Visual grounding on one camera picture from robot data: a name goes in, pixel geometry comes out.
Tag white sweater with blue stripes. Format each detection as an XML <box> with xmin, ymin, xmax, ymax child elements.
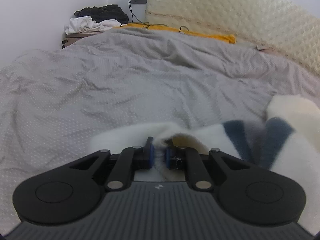
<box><xmin>88</xmin><ymin>95</ymin><xmax>319</xmax><ymax>234</ymax></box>

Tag white clothes pile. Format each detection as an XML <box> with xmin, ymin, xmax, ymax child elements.
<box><xmin>65</xmin><ymin>16</ymin><xmax>121</xmax><ymax>35</ymax></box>

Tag black clothes pile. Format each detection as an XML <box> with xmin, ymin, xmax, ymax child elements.
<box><xmin>74</xmin><ymin>4</ymin><xmax>129</xmax><ymax>24</ymax></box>

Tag grey bed duvet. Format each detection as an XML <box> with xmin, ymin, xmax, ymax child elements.
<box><xmin>1</xmin><ymin>28</ymin><xmax>319</xmax><ymax>233</ymax></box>

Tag wooden nightstand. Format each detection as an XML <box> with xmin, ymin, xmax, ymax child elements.
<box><xmin>61</xmin><ymin>32</ymin><xmax>101</xmax><ymax>49</ymax></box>

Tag yellow cloth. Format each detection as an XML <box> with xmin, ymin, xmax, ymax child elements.
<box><xmin>116</xmin><ymin>23</ymin><xmax>236</xmax><ymax>44</ymax></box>

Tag cream quilted headboard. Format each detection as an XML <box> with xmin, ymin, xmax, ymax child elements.
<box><xmin>145</xmin><ymin>0</ymin><xmax>319</xmax><ymax>74</ymax></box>

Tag black charger cable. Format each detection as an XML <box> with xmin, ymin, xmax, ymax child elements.
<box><xmin>128</xmin><ymin>0</ymin><xmax>189</xmax><ymax>34</ymax></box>

